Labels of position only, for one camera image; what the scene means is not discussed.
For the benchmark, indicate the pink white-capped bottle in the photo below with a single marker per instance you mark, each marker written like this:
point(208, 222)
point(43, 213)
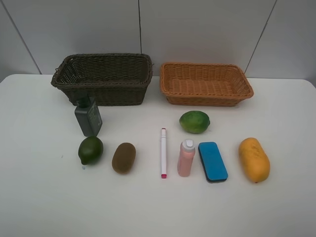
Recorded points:
point(186, 156)

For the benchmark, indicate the blue whiteboard eraser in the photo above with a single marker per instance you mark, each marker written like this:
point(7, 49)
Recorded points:
point(211, 160)

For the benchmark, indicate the yellow mango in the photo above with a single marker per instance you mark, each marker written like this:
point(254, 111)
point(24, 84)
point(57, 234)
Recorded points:
point(255, 163)

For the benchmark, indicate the white pink-capped marker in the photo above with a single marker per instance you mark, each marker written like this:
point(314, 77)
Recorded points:
point(163, 154)

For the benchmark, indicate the orange wicker basket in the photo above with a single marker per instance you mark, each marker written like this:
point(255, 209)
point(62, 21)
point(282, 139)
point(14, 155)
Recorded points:
point(194, 84)

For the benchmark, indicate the brown kiwi fruit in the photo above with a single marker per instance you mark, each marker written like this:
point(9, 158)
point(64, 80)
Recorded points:
point(124, 158)

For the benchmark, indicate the dark brown wicker basket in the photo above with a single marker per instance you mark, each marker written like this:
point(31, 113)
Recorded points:
point(113, 79)

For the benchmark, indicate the dark green pump bottle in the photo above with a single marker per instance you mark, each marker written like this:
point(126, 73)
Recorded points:
point(87, 114)

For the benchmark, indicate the dark green lime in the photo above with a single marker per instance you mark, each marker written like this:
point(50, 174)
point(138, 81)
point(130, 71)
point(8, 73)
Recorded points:
point(90, 150)

